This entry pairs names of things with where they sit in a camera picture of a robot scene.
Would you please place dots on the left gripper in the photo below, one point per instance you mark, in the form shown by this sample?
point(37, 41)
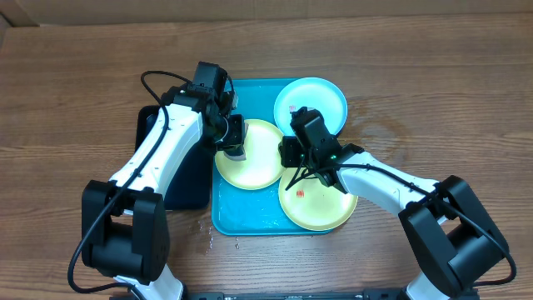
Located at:
point(238, 136)

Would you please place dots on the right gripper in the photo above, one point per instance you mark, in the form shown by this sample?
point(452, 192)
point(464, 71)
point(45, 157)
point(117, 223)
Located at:
point(291, 151)

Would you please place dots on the green plate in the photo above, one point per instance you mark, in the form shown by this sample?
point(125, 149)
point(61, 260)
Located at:
point(313, 206)
point(262, 164)

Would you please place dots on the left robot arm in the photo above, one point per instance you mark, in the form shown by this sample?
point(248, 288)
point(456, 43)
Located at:
point(125, 238)

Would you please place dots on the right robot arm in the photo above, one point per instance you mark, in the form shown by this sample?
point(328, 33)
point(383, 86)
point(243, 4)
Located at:
point(453, 237)

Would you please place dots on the black plastic tray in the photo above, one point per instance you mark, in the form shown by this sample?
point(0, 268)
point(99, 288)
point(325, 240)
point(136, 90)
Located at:
point(190, 188)

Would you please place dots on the teal plastic tray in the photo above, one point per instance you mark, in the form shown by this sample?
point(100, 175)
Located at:
point(240, 212)

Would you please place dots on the light blue plate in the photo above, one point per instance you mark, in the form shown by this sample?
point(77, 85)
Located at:
point(313, 93)

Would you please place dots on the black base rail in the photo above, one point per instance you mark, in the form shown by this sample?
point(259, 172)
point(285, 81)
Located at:
point(367, 294)

